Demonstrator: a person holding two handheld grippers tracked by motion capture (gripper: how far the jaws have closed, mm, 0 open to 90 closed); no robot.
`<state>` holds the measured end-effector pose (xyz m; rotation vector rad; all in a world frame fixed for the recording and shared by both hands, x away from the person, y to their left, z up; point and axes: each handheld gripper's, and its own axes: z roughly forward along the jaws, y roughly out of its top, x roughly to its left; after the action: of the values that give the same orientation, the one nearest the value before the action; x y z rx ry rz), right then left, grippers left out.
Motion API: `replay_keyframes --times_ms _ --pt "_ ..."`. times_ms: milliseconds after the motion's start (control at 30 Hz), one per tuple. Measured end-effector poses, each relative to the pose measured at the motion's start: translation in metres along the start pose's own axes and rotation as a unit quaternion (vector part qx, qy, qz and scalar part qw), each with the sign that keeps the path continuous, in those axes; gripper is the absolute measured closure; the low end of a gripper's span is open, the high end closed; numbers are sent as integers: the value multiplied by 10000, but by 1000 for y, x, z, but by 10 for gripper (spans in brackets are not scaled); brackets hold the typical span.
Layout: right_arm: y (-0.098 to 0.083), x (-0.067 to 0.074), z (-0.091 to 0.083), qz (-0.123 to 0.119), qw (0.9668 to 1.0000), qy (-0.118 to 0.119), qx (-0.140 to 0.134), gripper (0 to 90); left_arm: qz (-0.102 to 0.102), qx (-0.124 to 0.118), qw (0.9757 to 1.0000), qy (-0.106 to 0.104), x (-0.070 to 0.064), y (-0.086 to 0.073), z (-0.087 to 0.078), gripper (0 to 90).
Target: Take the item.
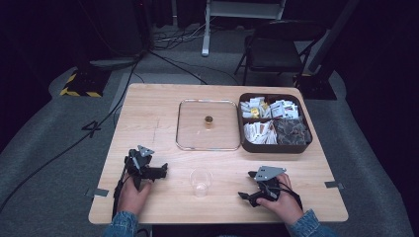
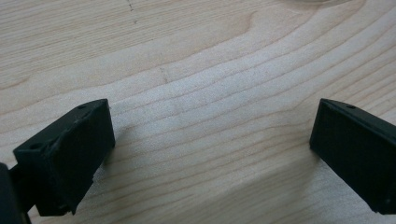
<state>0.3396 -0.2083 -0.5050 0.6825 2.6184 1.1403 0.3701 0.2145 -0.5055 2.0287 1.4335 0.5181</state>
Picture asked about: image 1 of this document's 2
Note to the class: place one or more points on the white metal stand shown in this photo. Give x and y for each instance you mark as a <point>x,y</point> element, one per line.
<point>206,36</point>

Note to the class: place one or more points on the clear plastic cup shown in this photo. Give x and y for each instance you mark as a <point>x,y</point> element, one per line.
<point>200,182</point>

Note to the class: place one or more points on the black folding chair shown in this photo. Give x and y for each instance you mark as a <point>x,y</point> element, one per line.
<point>275,54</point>

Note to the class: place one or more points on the black stand with base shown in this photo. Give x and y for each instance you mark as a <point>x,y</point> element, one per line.
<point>318,85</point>

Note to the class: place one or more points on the pile of white brown-print packets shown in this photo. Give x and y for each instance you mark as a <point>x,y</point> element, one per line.
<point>284,109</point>

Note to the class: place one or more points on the black yellow striped stand base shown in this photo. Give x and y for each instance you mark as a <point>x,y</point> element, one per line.
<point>86,83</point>

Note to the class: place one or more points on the grey tape piece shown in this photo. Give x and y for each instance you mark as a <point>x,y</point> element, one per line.
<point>334,184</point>
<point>98,192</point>

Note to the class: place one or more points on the pile of white yellow packets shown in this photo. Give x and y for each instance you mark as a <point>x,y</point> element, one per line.
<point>253,107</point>

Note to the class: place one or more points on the dark brown compartment box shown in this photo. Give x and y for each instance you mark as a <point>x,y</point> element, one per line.
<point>245,148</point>

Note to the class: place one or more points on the square glass lid gold knob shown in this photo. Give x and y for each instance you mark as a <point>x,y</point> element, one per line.
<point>208,125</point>

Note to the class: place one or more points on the pile of dark packets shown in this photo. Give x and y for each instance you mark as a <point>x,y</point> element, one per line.
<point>291,131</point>

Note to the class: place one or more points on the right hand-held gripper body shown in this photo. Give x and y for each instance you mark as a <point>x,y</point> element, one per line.
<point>268,182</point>

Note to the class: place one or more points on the person's right hand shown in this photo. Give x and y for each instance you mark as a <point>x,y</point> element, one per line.
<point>285,204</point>

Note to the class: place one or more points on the pile of plain white packets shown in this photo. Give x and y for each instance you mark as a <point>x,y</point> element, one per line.
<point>261,132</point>

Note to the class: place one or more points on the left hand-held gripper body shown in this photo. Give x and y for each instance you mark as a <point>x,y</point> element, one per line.
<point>140,161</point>

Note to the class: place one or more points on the person's left hand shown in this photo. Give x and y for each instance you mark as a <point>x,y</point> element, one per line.
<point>133,197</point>

